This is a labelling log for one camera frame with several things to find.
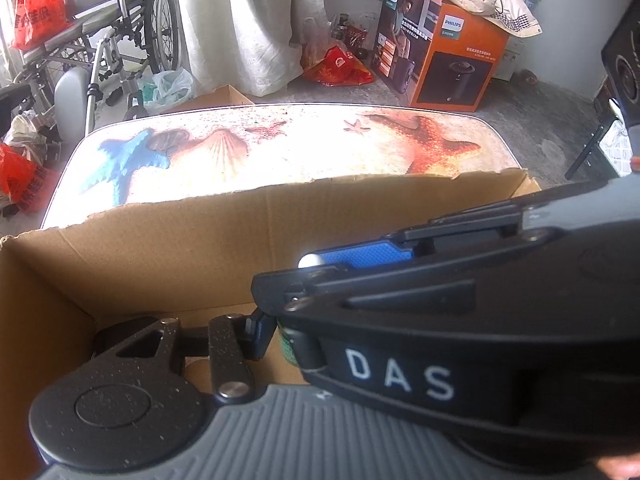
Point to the red plastic bag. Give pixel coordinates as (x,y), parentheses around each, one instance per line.
(20,175)
(40,10)

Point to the pale curtain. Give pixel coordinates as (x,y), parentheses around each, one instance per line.
(240,25)

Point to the black frame chair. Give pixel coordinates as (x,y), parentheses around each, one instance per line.
(585,152)

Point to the red bag with round logo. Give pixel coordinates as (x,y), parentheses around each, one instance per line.
(340,67)

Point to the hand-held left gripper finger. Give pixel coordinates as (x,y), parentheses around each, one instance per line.
(262,337)

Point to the white quilted cover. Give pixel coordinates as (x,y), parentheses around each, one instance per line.
(617,152)

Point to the red printed carton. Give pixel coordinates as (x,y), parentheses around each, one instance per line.
(357,37)

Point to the orange appliance box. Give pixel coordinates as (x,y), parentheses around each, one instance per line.
(450,60)

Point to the clear plastic bag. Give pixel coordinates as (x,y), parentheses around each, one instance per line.
(315,42)

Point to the white water dispenser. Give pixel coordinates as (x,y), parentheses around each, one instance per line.
(510,60)

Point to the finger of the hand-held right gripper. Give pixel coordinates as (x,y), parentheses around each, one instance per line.
(365,254)
(380,280)

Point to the grey wheelchair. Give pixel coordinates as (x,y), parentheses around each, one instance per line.
(100,35)

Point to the dark glass bottle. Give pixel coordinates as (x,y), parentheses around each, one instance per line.
(342,25)

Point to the small brown shoe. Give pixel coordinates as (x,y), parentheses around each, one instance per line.
(526,77)

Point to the starfish print table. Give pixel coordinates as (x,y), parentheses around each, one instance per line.
(310,155)

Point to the white green plastic bag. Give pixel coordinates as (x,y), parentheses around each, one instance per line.
(170,90)

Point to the small brown cardboard box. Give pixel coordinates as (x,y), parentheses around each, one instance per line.
(220,97)

